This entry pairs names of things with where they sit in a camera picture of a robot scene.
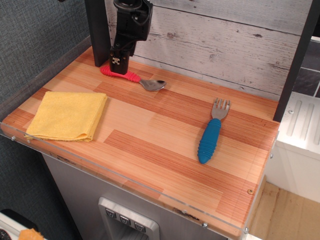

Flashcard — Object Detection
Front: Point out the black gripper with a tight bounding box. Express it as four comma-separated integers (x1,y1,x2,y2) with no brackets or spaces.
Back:
109,2,154,75

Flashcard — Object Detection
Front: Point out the red handled metal spoon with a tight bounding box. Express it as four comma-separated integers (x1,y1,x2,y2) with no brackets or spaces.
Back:
100,65,167,92

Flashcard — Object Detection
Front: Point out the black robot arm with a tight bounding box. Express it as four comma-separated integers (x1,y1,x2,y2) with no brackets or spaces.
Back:
109,0,153,75

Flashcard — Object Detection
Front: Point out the yellow folded cloth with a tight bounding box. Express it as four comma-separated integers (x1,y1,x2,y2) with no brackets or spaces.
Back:
24,91,108,142

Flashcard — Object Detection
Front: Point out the clear acrylic table edge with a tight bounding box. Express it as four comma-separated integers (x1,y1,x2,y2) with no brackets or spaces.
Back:
1,123,252,240

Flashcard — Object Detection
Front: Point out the silver control panel with buttons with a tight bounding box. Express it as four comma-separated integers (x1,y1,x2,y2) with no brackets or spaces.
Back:
98,197,161,240

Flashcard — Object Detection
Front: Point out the white toy sink unit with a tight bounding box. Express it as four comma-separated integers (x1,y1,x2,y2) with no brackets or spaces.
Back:
263,36,320,203

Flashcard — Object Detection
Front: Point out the dark left shelf post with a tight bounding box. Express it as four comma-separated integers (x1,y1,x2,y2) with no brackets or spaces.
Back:
84,0,111,67

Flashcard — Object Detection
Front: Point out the dark shelf post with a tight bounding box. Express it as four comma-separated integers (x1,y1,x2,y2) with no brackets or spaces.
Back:
84,0,111,67
273,0,320,123

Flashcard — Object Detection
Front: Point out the blue handled metal fork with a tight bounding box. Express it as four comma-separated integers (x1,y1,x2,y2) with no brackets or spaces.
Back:
197,98,231,164

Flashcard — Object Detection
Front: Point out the dark right shelf post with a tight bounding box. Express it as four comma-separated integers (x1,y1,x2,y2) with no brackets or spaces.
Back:
273,0,320,123

